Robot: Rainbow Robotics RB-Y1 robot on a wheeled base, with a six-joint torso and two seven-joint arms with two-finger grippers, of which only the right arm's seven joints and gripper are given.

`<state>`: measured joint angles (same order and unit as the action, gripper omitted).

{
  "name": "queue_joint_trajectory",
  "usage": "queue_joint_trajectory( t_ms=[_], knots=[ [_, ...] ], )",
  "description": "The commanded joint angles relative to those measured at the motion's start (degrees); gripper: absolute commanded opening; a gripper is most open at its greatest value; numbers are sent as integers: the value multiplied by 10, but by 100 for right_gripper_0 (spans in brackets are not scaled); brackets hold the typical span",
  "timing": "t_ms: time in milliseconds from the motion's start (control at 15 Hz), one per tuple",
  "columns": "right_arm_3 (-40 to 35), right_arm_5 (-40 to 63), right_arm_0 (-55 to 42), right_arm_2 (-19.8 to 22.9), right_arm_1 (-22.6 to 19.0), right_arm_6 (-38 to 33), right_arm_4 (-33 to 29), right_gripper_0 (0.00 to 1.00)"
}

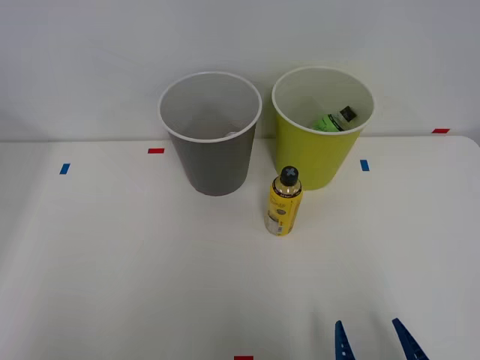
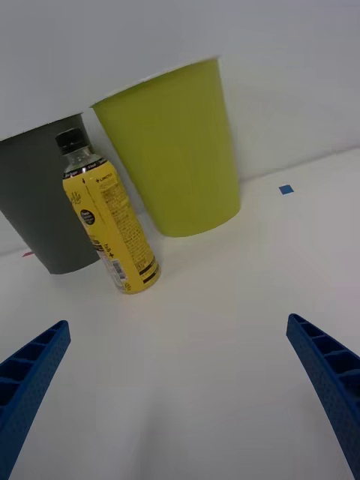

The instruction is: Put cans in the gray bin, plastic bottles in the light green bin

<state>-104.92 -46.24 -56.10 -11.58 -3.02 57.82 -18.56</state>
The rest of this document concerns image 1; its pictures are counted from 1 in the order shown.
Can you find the green label plastic bottle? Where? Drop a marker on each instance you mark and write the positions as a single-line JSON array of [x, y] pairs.
[[330, 122]]

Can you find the yellow-green plastic waste bin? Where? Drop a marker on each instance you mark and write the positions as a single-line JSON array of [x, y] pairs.
[[315, 157]]

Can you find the yellow label plastic bottle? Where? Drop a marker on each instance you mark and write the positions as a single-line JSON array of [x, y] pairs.
[[283, 210]]

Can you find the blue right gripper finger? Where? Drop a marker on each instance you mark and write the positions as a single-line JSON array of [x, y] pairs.
[[343, 345], [410, 345]]

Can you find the grey plastic waste bin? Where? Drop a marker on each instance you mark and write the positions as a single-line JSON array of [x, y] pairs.
[[215, 165]]

